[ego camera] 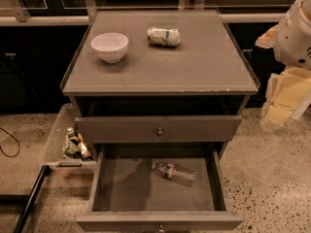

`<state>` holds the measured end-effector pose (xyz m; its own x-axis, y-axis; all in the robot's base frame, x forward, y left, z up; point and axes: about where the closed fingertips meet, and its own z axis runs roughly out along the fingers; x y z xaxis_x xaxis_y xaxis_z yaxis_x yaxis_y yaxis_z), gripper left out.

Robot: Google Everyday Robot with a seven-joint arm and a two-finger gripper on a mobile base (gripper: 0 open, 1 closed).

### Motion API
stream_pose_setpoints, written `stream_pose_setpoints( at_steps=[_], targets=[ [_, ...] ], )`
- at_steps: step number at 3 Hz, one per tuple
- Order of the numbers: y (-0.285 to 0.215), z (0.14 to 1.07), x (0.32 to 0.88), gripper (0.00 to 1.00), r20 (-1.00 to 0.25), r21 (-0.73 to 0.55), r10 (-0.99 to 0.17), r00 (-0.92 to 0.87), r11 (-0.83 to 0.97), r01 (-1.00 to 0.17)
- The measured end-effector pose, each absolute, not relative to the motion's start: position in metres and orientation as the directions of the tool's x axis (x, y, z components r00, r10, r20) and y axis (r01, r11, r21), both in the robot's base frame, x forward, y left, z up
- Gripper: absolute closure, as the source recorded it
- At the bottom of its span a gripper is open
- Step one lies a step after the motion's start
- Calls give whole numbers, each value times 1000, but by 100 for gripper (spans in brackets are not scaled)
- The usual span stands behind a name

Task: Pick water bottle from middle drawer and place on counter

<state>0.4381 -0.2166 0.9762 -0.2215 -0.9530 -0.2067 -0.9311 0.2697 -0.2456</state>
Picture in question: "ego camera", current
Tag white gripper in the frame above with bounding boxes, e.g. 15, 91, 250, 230
255, 0, 311, 132

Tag clear plastic water bottle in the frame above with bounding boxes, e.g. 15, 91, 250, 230
152, 162, 196, 187

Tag grey wooden drawer cabinet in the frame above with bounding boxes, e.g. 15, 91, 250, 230
59, 9, 261, 233

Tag closed grey top drawer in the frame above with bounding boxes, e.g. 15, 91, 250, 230
75, 116, 242, 143

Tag brass top drawer knob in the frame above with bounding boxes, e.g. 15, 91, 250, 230
156, 127, 164, 137

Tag open grey middle drawer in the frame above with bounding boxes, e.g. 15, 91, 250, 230
76, 144, 243, 233

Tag crumpled white green packet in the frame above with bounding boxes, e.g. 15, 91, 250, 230
147, 27, 181, 48

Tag white ceramic bowl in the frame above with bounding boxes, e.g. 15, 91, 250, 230
90, 33, 129, 63

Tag bottles inside storage bin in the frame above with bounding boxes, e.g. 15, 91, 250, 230
63, 127, 94, 161

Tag clear plastic storage bin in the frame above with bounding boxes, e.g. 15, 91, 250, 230
42, 103, 96, 175

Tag black cable on floor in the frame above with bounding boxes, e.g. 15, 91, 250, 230
0, 126, 21, 158

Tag black floor rail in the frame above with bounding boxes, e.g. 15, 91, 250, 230
13, 165, 51, 233

